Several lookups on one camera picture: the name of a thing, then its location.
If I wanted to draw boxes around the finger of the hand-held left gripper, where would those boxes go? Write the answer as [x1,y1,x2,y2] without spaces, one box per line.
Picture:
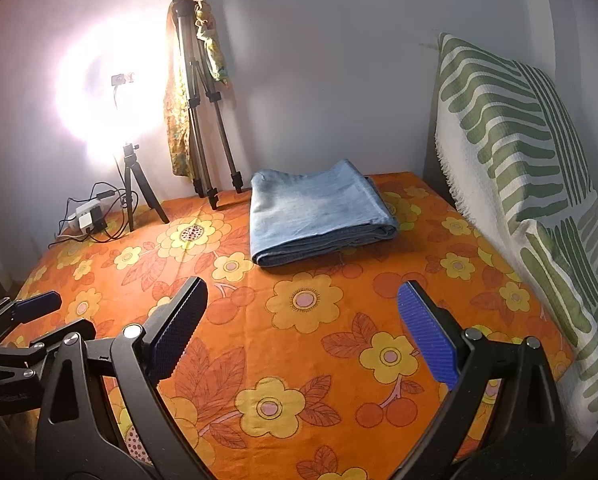
[0,290,63,344]
[0,319,97,369]

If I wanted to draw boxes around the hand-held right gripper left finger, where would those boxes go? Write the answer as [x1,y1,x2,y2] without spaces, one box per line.
[34,276,216,480]

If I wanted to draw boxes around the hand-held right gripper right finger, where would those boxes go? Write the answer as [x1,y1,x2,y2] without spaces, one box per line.
[397,279,568,480]

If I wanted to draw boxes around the blue denim pants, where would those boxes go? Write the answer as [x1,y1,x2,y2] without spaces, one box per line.
[249,158,400,269]

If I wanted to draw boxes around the orange floral tablecloth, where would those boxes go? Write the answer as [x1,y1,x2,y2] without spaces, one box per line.
[0,170,578,480]

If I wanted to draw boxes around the white power strip with chargers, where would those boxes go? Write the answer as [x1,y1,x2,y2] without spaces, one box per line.
[46,182,131,249]

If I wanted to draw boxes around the small black tripod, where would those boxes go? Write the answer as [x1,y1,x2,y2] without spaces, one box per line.
[110,142,171,234]

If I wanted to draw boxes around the white green striped blanket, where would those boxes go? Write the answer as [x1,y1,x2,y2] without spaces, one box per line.
[431,32,598,462]

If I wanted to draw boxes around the yellow patterned cloth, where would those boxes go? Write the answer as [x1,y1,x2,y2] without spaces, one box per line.
[162,0,230,179]

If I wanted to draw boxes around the silver tripod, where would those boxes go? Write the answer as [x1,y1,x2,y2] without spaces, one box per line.
[168,0,245,211]

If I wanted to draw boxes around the ring light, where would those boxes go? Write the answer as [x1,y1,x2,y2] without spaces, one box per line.
[53,19,168,172]

